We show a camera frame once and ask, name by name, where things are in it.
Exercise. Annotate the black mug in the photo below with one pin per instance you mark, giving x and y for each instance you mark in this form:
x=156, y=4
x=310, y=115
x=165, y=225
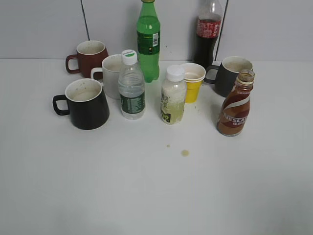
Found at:
x=85, y=102

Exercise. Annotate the brown Nescafe coffee bottle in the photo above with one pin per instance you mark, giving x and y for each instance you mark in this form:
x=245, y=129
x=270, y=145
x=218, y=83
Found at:
x=236, y=106

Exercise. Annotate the yellow paper cup stack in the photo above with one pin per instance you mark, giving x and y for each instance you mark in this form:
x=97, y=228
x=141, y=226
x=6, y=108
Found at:
x=194, y=76

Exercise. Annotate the white cap juice bottle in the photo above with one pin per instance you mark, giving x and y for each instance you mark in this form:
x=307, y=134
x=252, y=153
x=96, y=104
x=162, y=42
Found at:
x=173, y=94

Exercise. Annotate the clear water bottle green label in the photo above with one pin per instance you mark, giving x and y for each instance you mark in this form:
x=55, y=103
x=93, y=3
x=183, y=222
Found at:
x=131, y=85

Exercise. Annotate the white ceramic mug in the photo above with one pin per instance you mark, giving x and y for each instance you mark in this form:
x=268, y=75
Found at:
x=110, y=69

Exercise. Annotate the dark grey mug right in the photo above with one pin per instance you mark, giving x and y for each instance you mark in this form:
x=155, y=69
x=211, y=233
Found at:
x=227, y=73

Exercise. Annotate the dark red mug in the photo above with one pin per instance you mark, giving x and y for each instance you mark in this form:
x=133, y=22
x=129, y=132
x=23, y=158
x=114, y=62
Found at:
x=89, y=55

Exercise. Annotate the green soda bottle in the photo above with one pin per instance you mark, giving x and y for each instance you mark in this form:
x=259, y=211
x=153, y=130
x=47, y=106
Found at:
x=148, y=41

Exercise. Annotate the cola bottle red label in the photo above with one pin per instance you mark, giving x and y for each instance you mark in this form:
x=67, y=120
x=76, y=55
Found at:
x=208, y=28

